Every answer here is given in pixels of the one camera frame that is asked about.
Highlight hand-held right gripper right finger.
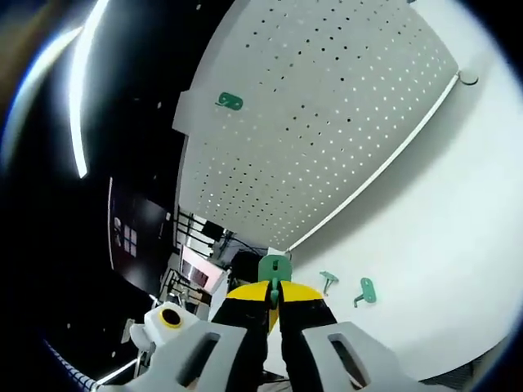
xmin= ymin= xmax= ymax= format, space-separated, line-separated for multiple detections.
xmin=278 ymin=281 xmax=422 ymax=392

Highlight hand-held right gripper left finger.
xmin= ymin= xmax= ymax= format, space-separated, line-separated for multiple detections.
xmin=97 ymin=282 xmax=280 ymax=392

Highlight green hook assembly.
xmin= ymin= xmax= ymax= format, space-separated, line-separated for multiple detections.
xmin=353 ymin=277 xmax=379 ymax=308
xmin=257 ymin=253 xmax=293 ymax=311
xmin=319 ymin=270 xmax=339 ymax=297
xmin=215 ymin=91 xmax=244 ymax=112

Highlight white perforated mounting plate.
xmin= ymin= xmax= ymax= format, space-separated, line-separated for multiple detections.
xmin=173 ymin=0 xmax=480 ymax=256

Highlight dark display panel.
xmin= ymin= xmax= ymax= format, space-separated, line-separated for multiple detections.
xmin=108 ymin=177 xmax=171 ymax=296

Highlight ceiling light strip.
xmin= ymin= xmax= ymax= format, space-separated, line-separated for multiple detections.
xmin=0 ymin=27 xmax=85 ymax=164
xmin=68 ymin=0 xmax=110 ymax=179

